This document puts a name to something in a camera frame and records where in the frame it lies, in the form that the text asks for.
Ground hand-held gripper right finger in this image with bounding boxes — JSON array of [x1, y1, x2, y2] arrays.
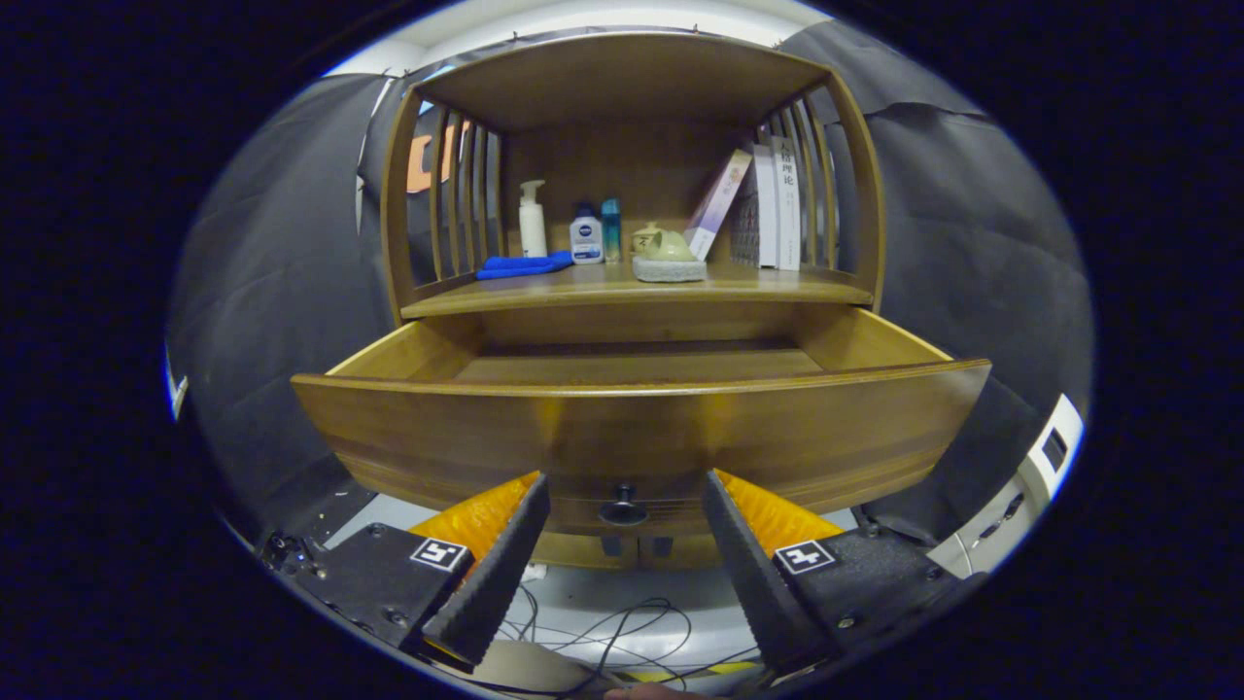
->
[[702, 469, 983, 677]]

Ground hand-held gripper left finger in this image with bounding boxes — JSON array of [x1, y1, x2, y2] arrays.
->
[[292, 472, 552, 672]]

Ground wooden drawer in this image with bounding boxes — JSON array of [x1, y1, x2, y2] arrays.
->
[[292, 306, 992, 536]]

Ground green handled scrub brush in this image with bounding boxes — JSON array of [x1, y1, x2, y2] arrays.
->
[[632, 228, 708, 284]]

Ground wooden cabinet door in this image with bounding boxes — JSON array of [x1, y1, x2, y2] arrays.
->
[[533, 531, 638, 571], [637, 531, 722, 571]]

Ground wooden countertop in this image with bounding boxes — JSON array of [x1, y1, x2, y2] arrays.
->
[[398, 258, 876, 320]]

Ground wooden cabinet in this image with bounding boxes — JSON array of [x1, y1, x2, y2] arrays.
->
[[379, 31, 887, 572]]

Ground black power strip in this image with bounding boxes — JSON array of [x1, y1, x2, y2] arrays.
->
[[259, 530, 327, 577]]

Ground white appliance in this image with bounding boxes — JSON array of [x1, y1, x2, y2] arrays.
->
[[928, 394, 1085, 579]]

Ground blue folded cloth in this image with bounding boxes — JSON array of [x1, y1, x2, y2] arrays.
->
[[475, 251, 576, 282]]

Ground white blue-capped lotion bottle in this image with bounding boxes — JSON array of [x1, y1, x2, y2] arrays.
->
[[570, 201, 605, 265]]

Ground white pump bottle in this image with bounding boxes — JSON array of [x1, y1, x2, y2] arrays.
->
[[517, 180, 549, 259]]

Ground white book patterned cover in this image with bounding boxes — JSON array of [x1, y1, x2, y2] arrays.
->
[[731, 144, 780, 269]]

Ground purple white leaning book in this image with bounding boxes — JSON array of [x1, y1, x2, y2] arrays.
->
[[684, 148, 755, 262]]

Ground black floor cables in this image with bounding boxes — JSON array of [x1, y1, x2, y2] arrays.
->
[[496, 583, 759, 696]]

